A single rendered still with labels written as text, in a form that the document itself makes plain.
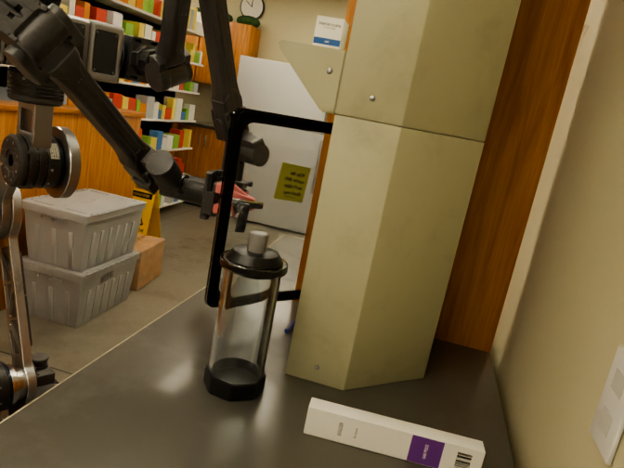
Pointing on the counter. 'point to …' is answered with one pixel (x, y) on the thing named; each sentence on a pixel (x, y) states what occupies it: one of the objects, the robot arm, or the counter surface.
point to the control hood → (317, 71)
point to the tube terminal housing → (396, 186)
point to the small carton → (331, 32)
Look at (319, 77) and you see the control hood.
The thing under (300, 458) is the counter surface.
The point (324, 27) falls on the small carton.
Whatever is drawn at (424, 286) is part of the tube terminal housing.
